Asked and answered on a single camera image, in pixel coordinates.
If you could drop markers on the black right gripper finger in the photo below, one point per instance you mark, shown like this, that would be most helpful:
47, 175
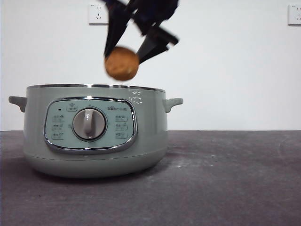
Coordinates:
155, 44
115, 30

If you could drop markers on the brown potato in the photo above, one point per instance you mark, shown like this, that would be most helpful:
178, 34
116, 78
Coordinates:
121, 64

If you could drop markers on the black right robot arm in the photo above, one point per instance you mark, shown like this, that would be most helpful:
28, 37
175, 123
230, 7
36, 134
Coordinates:
155, 9

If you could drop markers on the pale green electric pot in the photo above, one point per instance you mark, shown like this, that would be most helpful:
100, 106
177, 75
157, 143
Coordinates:
150, 131

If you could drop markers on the grey round control dial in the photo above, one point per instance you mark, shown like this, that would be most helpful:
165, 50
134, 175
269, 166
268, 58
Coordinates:
89, 124

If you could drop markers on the white wall socket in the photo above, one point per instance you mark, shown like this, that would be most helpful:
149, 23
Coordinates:
97, 15
295, 14

